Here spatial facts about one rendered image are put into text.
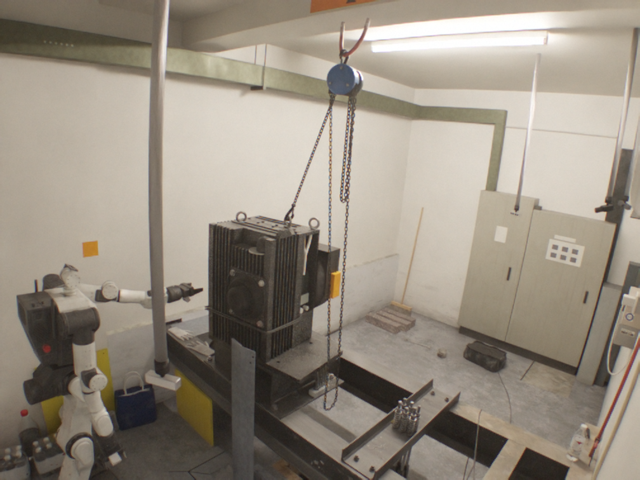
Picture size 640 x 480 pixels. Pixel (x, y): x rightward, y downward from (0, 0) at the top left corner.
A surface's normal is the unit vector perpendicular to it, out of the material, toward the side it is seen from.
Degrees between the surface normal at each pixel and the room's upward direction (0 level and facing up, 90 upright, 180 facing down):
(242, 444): 90
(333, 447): 0
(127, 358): 90
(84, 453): 90
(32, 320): 90
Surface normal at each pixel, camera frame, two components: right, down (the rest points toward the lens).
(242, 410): -0.48, 0.18
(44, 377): -0.32, -0.62
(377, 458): 0.08, -0.97
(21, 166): 0.74, 0.22
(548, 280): -0.67, 0.13
